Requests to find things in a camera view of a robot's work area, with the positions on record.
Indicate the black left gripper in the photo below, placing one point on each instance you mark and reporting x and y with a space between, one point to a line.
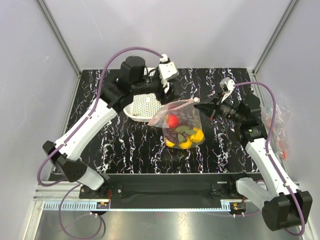
166 98

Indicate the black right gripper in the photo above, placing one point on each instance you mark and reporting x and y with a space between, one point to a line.
208 108

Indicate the dark red grape bunch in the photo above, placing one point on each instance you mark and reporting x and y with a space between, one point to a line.
190 120

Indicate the red strawberry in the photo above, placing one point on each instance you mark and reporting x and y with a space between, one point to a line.
172 121

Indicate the yellow lemon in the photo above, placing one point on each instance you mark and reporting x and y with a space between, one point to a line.
186 145
198 137

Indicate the clear pink-dotted zip bag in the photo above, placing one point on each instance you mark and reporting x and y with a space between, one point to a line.
185 106

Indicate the green leaf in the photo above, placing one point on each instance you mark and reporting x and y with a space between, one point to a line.
183 132

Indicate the orange mango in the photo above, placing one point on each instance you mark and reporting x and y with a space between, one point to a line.
169 143

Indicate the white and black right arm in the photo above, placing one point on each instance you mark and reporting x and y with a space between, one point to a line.
282 204

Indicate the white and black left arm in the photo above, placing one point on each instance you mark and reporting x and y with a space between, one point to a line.
116 94

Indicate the white perforated plastic basket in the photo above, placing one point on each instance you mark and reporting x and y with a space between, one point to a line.
143 107

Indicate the pile of spare plastic bags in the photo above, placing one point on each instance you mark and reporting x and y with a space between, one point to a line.
278 140

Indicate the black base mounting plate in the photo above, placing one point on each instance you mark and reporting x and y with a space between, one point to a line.
167 191

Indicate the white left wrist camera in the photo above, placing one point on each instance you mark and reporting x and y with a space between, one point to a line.
167 71

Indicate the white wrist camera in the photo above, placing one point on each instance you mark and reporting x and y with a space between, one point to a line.
167 71
227 86

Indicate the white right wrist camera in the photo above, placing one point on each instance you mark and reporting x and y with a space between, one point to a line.
227 86

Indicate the aluminium frame rail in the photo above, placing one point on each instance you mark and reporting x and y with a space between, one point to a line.
57 192

